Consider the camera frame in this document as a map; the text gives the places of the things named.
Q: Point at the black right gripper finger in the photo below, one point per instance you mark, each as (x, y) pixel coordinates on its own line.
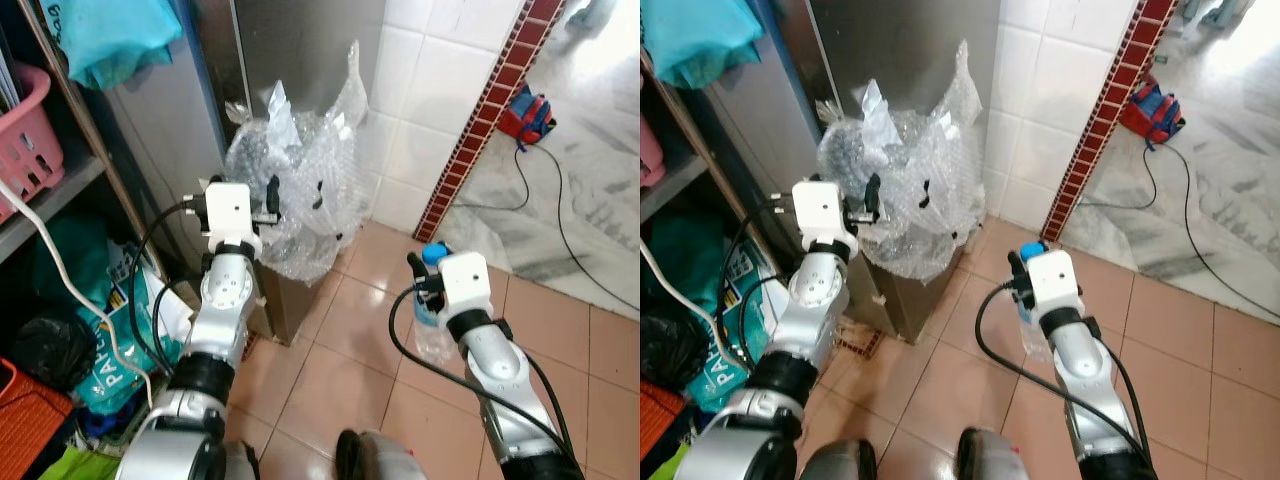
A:
(1014, 266)
(416, 268)

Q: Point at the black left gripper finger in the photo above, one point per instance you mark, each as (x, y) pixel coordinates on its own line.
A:
(874, 195)
(273, 195)

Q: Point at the clear water bottle blue cap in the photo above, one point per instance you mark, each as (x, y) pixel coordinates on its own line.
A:
(1035, 340)
(432, 345)

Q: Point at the stainless steel fridge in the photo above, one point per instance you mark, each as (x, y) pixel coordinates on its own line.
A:
(900, 40)
(300, 40)

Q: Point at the dark green bag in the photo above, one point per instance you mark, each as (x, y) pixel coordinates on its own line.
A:
(690, 250)
(70, 260)

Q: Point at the brown storage shelf rack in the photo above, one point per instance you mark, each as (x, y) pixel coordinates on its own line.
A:
(680, 180)
(60, 205)

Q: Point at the pink plastic basket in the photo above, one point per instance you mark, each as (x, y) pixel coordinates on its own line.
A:
(650, 155)
(30, 150)

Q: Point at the brown floor drain grate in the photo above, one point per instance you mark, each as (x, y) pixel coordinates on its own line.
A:
(858, 342)

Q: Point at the teal printed paper bag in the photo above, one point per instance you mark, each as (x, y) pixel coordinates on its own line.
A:
(725, 375)
(115, 360)

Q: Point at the grey robot right leg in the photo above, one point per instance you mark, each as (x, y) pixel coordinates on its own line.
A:
(1000, 460)
(385, 462)

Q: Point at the grey robot leg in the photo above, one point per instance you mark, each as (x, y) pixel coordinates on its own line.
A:
(240, 465)
(1000, 460)
(840, 465)
(385, 462)

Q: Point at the teal cloth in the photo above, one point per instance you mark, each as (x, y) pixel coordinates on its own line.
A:
(700, 40)
(110, 40)

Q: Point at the black plastic bag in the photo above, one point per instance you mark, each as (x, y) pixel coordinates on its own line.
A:
(50, 350)
(665, 350)

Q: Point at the red and blue tool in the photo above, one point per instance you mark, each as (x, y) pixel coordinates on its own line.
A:
(1150, 112)
(525, 115)

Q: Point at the grey robot left leg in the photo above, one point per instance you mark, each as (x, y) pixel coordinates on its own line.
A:
(240, 465)
(840, 465)

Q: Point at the bright green cloth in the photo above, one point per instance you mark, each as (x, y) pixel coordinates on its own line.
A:
(683, 468)
(75, 468)

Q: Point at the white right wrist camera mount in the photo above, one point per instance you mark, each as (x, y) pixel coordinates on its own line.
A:
(1055, 280)
(465, 280)

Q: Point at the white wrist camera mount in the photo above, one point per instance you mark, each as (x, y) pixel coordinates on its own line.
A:
(1055, 280)
(822, 212)
(230, 210)
(465, 280)

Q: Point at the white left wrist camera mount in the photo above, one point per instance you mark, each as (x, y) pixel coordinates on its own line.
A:
(822, 212)
(230, 210)

